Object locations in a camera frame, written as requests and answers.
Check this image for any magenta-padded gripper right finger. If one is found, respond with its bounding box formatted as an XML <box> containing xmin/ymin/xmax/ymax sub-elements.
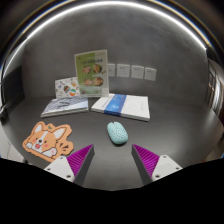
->
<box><xmin>131</xmin><ymin>143</ymin><xmax>184</xmax><ymax>186</ymax></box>

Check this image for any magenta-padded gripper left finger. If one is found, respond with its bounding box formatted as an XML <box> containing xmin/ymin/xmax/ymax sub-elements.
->
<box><xmin>43</xmin><ymin>143</ymin><xmax>96</xmax><ymax>187</ymax></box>

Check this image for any mint green perforated computer mouse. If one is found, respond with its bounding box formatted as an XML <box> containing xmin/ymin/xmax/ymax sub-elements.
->
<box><xmin>106</xmin><ymin>121</ymin><xmax>129</xmax><ymax>146</ymax></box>

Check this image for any orange corgi-shaped mouse pad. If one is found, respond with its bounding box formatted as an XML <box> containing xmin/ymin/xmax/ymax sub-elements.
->
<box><xmin>22</xmin><ymin>121</ymin><xmax>75</xmax><ymax>163</ymax></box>

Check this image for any grey striped book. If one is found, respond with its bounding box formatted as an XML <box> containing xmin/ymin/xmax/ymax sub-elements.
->
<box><xmin>40</xmin><ymin>96</ymin><xmax>90</xmax><ymax>119</ymax></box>

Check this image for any white book with blue band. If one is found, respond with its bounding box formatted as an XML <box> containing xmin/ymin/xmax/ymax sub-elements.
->
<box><xmin>90</xmin><ymin>93</ymin><xmax>151</xmax><ymax>122</ymax></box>

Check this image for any white card with colourful stickers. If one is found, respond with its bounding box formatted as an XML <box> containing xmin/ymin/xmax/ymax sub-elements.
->
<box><xmin>54</xmin><ymin>76</ymin><xmax>81</xmax><ymax>100</ymax></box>

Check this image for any dark flat panel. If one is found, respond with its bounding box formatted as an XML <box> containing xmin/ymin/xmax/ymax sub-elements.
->
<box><xmin>2</xmin><ymin>64</ymin><xmax>26</xmax><ymax>111</ymax></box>

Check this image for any green menu sign stand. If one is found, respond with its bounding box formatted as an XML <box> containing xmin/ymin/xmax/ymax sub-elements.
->
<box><xmin>73</xmin><ymin>49</ymin><xmax>110</xmax><ymax>98</ymax></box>

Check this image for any white wall socket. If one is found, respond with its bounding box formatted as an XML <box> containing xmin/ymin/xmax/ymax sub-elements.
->
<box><xmin>116</xmin><ymin>63</ymin><xmax>131</xmax><ymax>79</ymax></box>
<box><xmin>144</xmin><ymin>67</ymin><xmax>157</xmax><ymax>82</ymax></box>
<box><xmin>107</xmin><ymin>63</ymin><xmax>116</xmax><ymax>78</ymax></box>
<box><xmin>130</xmin><ymin>64</ymin><xmax>145</xmax><ymax>80</ymax></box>

